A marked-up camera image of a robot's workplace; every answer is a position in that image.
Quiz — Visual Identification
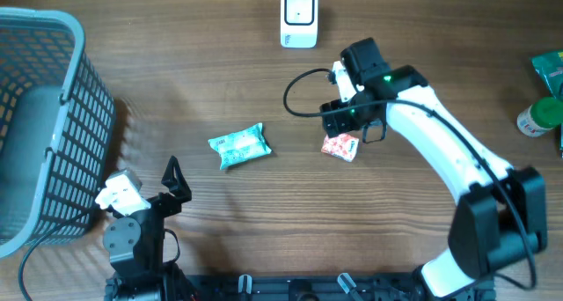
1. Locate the black camera cable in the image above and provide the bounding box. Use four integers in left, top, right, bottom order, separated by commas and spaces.
16, 208, 105, 301
282, 67, 538, 292

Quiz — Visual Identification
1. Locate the grey plastic shopping basket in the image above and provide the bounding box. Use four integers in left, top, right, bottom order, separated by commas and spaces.
1, 7, 116, 257

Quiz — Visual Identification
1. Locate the left black camera cable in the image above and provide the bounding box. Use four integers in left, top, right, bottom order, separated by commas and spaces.
16, 208, 105, 301

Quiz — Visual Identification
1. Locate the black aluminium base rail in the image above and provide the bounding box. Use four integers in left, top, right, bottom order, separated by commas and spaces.
175, 270, 497, 301

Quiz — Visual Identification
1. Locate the teal tissue pack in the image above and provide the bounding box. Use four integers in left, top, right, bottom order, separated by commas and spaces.
208, 122, 272, 170

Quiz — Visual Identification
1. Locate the red tissue pack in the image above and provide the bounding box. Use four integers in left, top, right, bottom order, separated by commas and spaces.
321, 134, 360, 162

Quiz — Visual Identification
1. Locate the green lid jar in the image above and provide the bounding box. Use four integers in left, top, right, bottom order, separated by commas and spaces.
516, 97, 562, 137

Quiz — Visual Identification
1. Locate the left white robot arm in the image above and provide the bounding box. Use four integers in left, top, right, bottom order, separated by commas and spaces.
103, 191, 199, 301

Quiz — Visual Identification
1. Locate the green white packaged product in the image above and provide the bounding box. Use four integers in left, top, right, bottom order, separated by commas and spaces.
531, 50, 563, 100

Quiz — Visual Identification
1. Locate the small green white packet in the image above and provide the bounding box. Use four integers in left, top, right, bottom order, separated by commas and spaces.
559, 124, 563, 158

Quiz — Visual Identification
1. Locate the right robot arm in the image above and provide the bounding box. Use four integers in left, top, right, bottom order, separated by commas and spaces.
318, 38, 547, 300

